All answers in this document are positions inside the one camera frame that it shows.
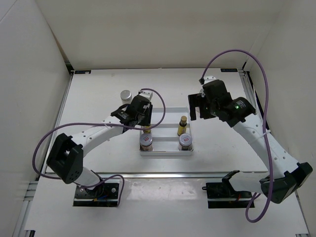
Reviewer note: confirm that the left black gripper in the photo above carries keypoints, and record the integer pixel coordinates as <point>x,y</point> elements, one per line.
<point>147,120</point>

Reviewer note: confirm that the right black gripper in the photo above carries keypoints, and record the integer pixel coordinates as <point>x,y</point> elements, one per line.
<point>196,100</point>

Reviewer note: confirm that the yellow label bottle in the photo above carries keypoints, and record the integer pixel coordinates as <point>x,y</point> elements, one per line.
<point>182,127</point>
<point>146,130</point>

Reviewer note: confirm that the short red-logo jar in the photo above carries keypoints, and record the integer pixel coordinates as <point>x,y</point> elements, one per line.
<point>185,142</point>
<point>146,142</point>

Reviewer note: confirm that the tall white spice jar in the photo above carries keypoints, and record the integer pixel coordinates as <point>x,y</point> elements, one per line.
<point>126,97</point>
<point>202,94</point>

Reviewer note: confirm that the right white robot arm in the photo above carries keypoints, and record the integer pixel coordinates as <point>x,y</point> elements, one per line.
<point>285,173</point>

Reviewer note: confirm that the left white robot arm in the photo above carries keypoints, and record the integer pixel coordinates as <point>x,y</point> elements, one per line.
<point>67,153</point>

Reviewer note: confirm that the white divided tray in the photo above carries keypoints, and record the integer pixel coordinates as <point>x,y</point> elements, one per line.
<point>165,139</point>

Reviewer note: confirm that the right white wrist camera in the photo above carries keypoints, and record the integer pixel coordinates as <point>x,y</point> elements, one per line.
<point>207,79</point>

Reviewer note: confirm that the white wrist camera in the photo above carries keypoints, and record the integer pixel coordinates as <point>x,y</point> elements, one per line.
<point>207,79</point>
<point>146,94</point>

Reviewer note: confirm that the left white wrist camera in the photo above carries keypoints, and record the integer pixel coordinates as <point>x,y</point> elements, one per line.
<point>146,94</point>

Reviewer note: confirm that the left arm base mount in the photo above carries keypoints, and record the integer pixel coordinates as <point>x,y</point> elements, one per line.
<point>107,195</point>

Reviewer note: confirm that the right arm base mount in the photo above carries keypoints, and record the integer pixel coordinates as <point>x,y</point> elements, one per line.
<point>221,195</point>

